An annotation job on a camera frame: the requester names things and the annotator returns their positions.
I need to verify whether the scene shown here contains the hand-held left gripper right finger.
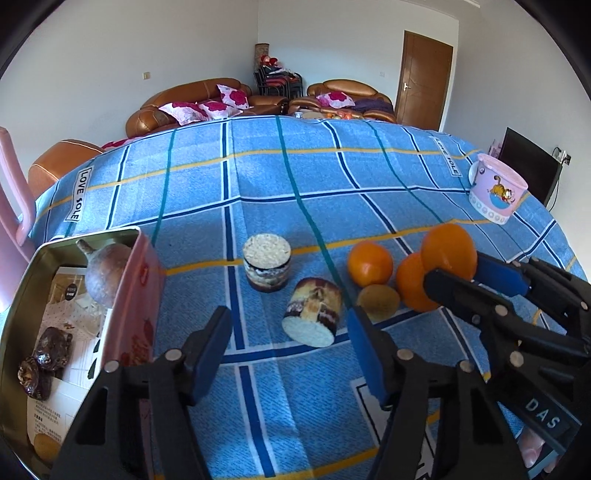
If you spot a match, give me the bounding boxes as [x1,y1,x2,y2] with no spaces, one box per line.
[347,307,529,480]

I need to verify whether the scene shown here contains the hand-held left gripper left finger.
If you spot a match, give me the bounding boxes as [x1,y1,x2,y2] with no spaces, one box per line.
[51,306,233,480]

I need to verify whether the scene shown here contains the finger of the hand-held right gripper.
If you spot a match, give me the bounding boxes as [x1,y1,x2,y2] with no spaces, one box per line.
[424,268,583,370]
[475,254,591,342]

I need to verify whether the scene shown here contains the smooth orange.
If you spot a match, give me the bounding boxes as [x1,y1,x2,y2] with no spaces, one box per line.
[348,241,394,287]
[421,224,478,282]

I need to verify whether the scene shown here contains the bumpy mandarin orange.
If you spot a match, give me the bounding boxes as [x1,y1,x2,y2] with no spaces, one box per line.
[396,253,441,312]

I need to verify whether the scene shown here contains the kiwi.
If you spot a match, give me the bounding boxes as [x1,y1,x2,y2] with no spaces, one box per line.
[358,284,400,324]

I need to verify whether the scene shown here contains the small tan cake print can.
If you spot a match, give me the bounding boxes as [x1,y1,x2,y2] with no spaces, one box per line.
[283,277,343,347]

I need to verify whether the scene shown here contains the pink floral tin box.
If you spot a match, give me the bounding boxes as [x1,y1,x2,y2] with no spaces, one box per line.
[0,226,167,476]

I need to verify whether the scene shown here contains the small dark cake print can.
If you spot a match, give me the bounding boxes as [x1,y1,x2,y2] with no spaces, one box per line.
[243,234,292,293]

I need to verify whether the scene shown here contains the large purple passion fruit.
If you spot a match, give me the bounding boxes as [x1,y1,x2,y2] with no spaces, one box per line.
[76,239,134,309]

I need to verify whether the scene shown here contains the person's right hand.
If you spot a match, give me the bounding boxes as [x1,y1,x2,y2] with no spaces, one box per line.
[517,422,566,476]

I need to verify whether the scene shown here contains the pink cartoon cat cup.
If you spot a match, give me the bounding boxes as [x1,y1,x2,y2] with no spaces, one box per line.
[468,154,528,225]

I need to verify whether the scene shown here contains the black television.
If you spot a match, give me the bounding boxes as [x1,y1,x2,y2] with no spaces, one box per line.
[496,127,563,208]

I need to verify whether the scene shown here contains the printed paper leaflet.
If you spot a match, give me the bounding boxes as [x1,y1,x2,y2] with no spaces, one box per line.
[28,265,116,462]

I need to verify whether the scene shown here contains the blue plaid tablecloth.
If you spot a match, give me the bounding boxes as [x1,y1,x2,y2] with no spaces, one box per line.
[28,114,578,480]

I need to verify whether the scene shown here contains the brown wooden door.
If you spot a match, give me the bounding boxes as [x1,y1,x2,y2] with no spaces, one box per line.
[394,30,454,132]

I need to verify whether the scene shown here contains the purple blanket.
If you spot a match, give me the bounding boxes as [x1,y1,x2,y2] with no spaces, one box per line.
[353,98,393,114]

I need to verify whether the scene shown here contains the cluttered coffee table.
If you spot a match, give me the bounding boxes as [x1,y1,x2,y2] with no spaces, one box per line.
[286,108,365,121]

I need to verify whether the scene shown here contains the brown leather armchair sofa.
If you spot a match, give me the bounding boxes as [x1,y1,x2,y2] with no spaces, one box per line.
[288,79,398,124]

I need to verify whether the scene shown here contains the brown leather chair back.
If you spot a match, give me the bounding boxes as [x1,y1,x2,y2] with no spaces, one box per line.
[28,140,105,197]

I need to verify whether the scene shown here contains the pink electric kettle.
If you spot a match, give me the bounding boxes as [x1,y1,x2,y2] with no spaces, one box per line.
[0,127,37,315]

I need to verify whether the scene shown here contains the long brown leather sofa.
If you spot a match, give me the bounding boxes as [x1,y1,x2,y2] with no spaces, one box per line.
[126,79,289,139]

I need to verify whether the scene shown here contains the stacked dark chairs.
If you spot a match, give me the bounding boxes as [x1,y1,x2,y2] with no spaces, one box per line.
[253,69,303,100]

